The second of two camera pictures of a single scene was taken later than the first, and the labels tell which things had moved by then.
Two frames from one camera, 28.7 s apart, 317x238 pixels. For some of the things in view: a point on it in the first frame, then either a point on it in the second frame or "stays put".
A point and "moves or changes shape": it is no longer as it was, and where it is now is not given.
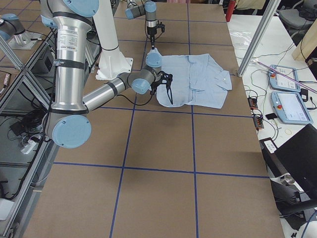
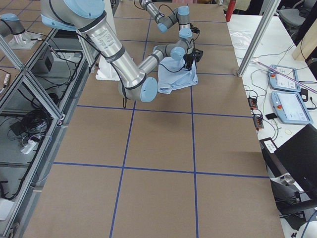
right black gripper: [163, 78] to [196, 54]
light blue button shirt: [197, 80] moves or changes shape
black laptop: [297, 157] stays put
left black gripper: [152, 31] to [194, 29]
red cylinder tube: [230, 11] stays put
